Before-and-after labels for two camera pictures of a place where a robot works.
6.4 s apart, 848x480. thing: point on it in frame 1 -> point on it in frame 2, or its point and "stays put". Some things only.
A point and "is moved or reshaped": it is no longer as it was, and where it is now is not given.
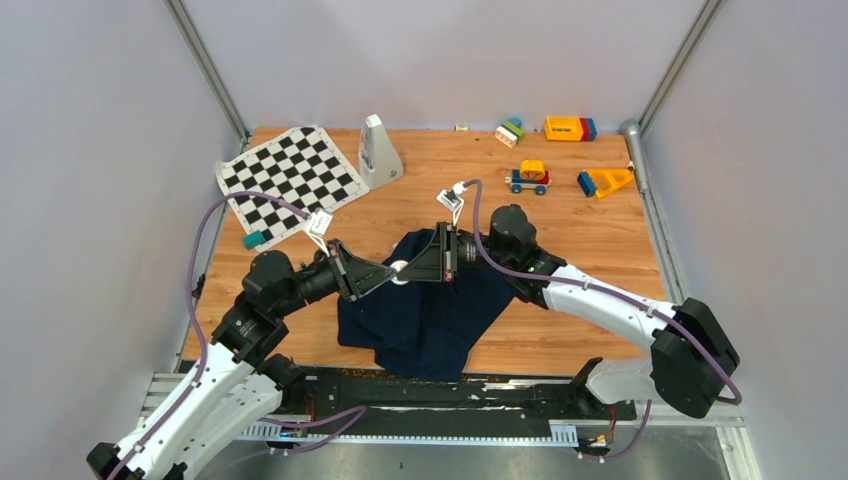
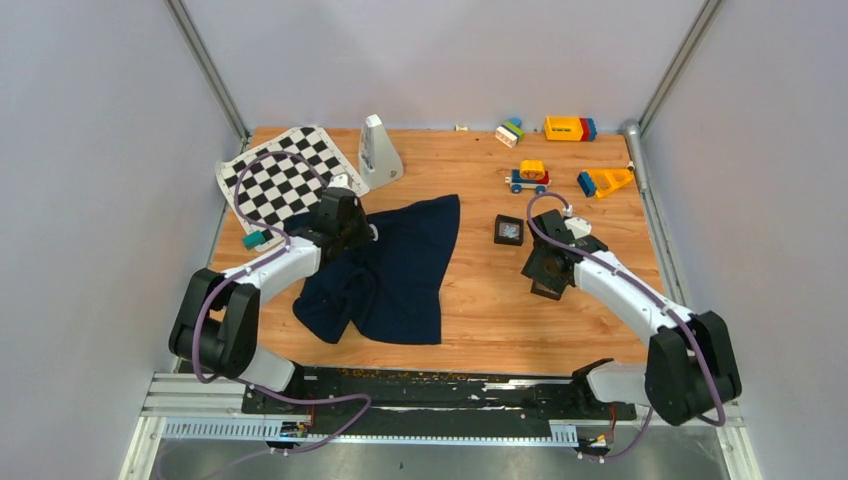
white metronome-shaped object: [379, 162] stays put
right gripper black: [433, 263] -> [532, 270]
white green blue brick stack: [510, 132] stays put
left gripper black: [354, 277] -> [367, 233]
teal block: [253, 240] stays put
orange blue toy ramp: [597, 181] stays put
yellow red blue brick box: [570, 128] stays put
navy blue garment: [421, 329] is moved or reshaped
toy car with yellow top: [530, 175] stays put
